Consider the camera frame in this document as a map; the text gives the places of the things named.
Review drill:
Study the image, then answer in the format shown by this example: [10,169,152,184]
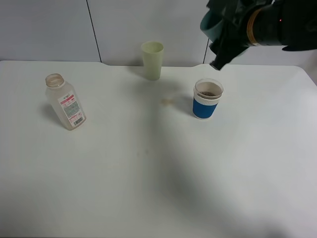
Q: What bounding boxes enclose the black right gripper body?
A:
[207,0,272,70]

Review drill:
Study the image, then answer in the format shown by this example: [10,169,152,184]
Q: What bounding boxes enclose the teal green plastic cup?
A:
[200,10,223,42]

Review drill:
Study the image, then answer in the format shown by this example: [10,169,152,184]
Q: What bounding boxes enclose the clear plastic drink bottle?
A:
[45,73,87,131]

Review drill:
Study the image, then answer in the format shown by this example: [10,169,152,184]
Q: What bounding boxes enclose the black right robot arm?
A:
[200,0,317,70]

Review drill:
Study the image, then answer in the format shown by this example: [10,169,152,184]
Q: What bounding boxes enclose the blue sleeved paper cup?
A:
[193,78,223,119]

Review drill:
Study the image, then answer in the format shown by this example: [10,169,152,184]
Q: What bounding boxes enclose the pale yellow plastic cup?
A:
[141,41,164,80]

